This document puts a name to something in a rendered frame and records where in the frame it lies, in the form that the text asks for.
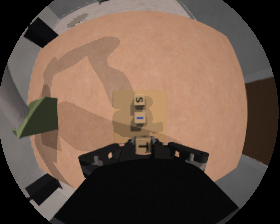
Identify tan square mat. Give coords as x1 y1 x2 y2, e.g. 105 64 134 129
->
113 90 167 143

